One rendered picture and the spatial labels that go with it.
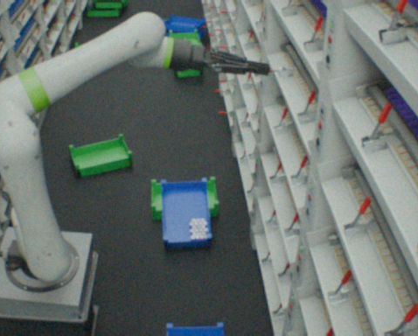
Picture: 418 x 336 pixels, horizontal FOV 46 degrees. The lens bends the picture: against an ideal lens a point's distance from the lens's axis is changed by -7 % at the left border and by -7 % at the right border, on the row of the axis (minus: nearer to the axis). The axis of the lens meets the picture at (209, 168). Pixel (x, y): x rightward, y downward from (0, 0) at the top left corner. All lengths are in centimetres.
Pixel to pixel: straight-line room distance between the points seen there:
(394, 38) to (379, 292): 44
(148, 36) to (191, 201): 117
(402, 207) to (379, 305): 20
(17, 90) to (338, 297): 90
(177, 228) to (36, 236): 106
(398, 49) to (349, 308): 59
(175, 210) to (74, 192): 56
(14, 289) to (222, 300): 83
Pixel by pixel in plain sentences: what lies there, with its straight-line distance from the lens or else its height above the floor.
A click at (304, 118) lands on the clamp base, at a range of 137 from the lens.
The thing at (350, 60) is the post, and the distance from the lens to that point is 104.
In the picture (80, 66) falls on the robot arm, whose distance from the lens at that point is 133.
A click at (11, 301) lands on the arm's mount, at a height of 36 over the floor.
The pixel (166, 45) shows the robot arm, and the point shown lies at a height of 102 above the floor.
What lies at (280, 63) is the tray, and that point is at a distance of 169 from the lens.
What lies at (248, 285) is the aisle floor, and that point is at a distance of 213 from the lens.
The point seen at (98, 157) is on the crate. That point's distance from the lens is 286.
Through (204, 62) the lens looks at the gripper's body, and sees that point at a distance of 151.
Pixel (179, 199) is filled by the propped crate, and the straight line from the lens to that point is 239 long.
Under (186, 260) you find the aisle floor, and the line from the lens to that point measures 222.
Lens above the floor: 158
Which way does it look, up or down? 35 degrees down
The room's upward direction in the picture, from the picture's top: straight up
